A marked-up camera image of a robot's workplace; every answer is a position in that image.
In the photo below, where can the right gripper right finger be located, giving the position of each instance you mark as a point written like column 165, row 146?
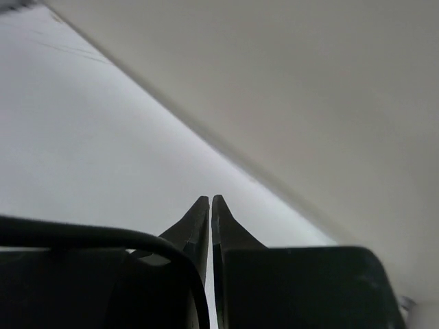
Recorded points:
column 296, row 287

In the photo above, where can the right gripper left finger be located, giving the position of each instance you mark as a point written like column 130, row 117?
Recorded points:
column 58, row 275

